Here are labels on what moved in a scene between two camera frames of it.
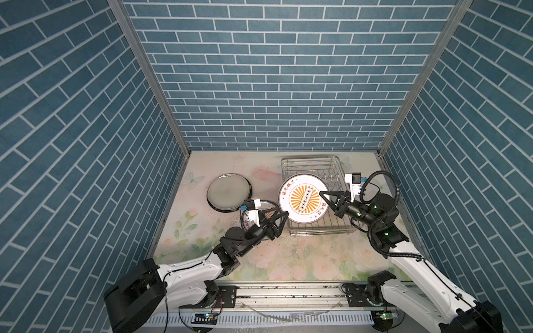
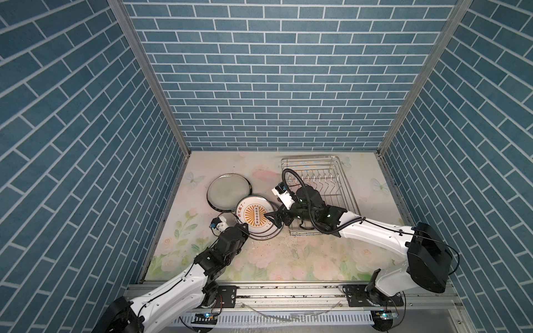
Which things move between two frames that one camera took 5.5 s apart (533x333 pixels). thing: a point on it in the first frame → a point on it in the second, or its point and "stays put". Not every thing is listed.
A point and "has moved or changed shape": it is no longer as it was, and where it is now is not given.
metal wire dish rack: [330, 169] stays put
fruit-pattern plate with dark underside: [228, 192] stays put
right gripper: [341, 207] → [282, 210]
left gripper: [271, 231] → [244, 234]
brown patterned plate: [300, 196] has moved or changed shape
